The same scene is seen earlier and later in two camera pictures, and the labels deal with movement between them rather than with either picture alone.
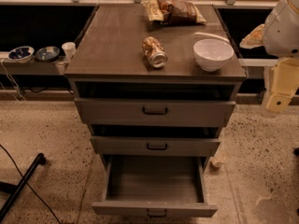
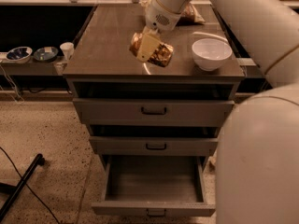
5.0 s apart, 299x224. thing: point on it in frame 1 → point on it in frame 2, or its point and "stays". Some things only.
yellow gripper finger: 285,81 → 149,41
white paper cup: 69,49 stays
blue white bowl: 21,54 stays
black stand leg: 13,189 stays
